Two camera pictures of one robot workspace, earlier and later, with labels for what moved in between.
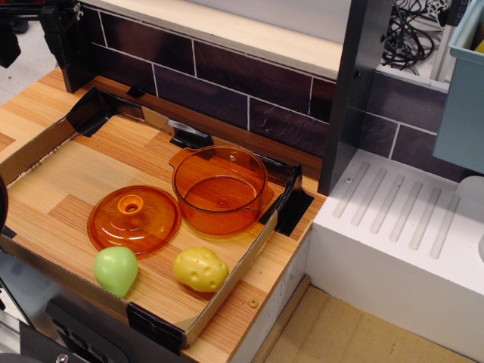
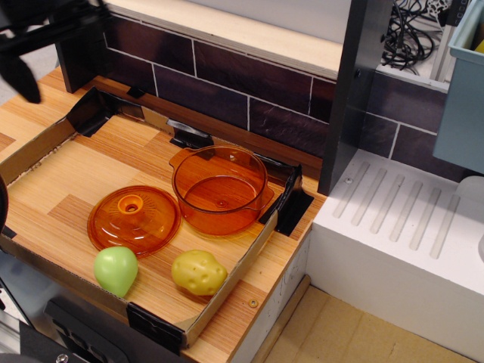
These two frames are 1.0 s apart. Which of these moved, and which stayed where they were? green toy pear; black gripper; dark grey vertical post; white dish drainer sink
Moved: black gripper
Stayed: dark grey vertical post; green toy pear; white dish drainer sink
